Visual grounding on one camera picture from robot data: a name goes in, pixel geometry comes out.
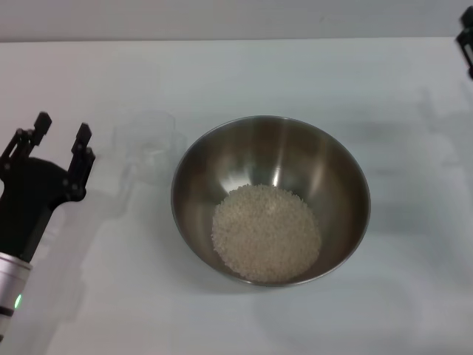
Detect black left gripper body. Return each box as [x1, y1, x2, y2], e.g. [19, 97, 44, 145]
[0, 156, 88, 266]

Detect clear plastic measuring cup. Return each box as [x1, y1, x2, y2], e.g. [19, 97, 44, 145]
[112, 108, 188, 186]

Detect stainless steel mixing bowl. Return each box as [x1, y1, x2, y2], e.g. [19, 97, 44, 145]
[170, 115, 372, 286]

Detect white rice grains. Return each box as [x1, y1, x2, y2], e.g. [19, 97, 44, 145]
[211, 184, 323, 283]

